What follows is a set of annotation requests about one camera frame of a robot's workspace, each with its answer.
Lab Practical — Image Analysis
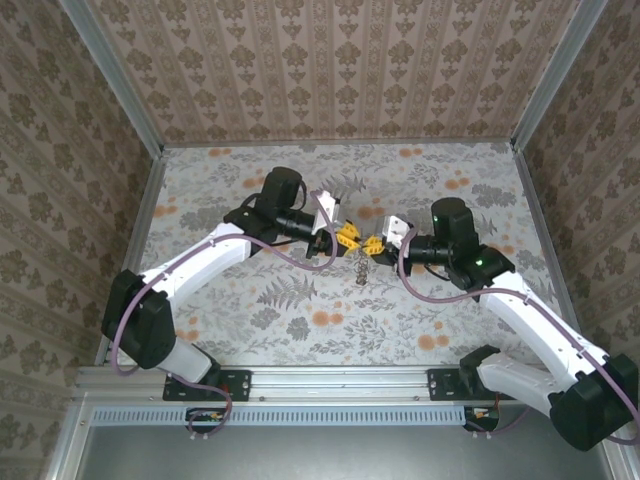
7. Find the silver keyring bunch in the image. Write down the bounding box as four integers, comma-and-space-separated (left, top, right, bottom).
353, 248, 373, 287

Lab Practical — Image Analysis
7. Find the grey metal panel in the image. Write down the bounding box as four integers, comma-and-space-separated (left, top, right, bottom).
84, 424, 609, 480

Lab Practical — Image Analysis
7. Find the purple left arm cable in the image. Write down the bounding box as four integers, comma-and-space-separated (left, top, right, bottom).
110, 191, 339, 437

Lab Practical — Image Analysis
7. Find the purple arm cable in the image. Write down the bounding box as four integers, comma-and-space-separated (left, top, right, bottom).
110, 191, 339, 437
394, 229, 640, 446

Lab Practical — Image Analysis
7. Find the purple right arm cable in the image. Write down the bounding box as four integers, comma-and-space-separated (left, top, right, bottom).
394, 229, 640, 446

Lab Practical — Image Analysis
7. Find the thin aluminium wall rail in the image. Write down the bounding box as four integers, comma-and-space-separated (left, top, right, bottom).
160, 135, 516, 150

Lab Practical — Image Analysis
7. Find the aluminium table side rail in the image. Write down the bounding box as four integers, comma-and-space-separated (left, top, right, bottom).
94, 149, 169, 369
512, 144, 586, 351

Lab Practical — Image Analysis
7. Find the aluminium table edge rail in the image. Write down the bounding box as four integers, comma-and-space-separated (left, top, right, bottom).
73, 365, 531, 402

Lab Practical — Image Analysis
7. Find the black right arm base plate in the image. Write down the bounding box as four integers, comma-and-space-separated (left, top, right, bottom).
427, 368, 521, 402

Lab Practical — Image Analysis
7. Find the white slotted cable duct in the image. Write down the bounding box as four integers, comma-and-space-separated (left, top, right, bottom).
92, 405, 472, 427

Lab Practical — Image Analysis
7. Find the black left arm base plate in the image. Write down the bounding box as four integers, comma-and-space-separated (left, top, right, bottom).
163, 368, 252, 402

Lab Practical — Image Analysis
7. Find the aluminium corner post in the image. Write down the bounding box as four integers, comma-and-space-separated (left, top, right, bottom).
509, 0, 610, 154
58, 0, 166, 157

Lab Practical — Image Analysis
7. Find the black cable connector box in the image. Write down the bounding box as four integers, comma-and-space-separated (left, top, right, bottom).
185, 407, 232, 435
463, 407, 502, 434

